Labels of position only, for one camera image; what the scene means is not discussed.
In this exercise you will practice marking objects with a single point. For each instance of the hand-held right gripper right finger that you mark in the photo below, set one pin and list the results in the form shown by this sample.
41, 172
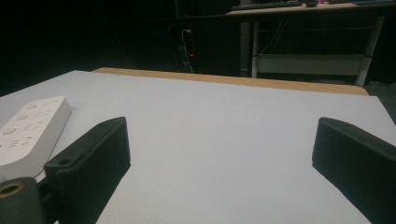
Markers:
358, 161

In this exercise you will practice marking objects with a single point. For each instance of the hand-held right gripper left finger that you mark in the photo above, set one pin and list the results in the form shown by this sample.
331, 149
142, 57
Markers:
90, 161

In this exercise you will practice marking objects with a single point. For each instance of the white power strip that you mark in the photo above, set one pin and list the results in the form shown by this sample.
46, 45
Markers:
26, 133

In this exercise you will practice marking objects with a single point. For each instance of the wooden desk with white legs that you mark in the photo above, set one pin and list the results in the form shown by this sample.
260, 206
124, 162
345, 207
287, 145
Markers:
311, 63

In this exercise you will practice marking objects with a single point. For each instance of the black keyboard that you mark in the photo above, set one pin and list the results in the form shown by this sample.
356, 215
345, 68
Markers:
267, 5

